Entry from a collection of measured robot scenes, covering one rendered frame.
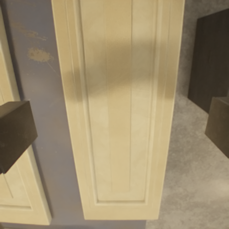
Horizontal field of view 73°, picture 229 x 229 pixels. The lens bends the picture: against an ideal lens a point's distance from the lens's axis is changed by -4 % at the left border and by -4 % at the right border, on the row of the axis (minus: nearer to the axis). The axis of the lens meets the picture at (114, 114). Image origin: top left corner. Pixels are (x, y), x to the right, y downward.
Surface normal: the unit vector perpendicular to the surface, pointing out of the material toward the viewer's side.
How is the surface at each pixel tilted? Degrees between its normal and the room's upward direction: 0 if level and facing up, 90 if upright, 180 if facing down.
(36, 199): 0
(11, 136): 90
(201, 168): 0
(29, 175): 0
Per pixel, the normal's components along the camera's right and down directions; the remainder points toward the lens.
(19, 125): 1.00, -0.02
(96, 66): -0.22, 0.39
